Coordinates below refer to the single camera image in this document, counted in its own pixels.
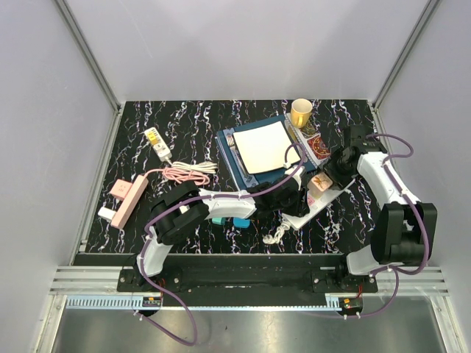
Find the pink deer cube adapter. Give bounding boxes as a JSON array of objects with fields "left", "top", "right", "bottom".
[{"left": 308, "top": 172, "right": 333, "bottom": 194}]

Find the white multicolour power strip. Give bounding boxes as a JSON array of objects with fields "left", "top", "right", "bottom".
[{"left": 282, "top": 179, "right": 355, "bottom": 230}]

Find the light blue plug adapter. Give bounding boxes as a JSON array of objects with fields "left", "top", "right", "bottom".
[{"left": 233, "top": 218, "right": 251, "bottom": 229}]

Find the teal small plug adapter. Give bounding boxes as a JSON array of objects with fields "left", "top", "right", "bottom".
[{"left": 211, "top": 217, "right": 227, "bottom": 226}]

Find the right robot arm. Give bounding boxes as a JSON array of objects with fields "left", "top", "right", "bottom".
[{"left": 320, "top": 125, "right": 438, "bottom": 292}]

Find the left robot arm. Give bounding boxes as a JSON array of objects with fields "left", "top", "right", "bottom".
[{"left": 132, "top": 176, "right": 308, "bottom": 291}]

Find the white power strip yellow plug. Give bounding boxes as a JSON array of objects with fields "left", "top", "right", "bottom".
[{"left": 144, "top": 127, "right": 172, "bottom": 163}]

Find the white plug adapter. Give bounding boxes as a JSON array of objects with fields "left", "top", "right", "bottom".
[{"left": 98, "top": 207, "right": 116, "bottom": 222}]

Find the patterned colourful coaster cloth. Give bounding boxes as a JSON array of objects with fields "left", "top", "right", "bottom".
[{"left": 285, "top": 113, "right": 330, "bottom": 167}]

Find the white square plate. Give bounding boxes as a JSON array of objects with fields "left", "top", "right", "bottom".
[{"left": 233, "top": 121, "right": 300, "bottom": 174}]

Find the yellow mug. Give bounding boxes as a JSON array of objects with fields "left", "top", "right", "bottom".
[{"left": 291, "top": 99, "right": 313, "bottom": 129}]

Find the dark blue placemat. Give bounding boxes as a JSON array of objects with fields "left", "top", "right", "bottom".
[{"left": 216, "top": 114, "right": 317, "bottom": 190}]

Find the silver fork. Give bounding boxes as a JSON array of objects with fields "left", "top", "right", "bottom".
[{"left": 226, "top": 134, "right": 236, "bottom": 154}]

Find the pink power strip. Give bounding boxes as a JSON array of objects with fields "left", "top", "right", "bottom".
[{"left": 111, "top": 175, "right": 149, "bottom": 229}]

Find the white knotted cord with plug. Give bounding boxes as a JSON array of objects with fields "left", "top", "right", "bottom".
[{"left": 262, "top": 224, "right": 294, "bottom": 246}]

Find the black mounting base rail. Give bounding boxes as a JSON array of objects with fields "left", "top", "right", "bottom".
[{"left": 116, "top": 252, "right": 379, "bottom": 295}]

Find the white coiled cable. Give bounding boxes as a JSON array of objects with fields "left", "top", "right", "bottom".
[{"left": 171, "top": 160, "right": 219, "bottom": 175}]

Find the pink coiled cable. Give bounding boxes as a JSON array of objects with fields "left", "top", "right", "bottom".
[{"left": 145, "top": 167, "right": 211, "bottom": 188}]

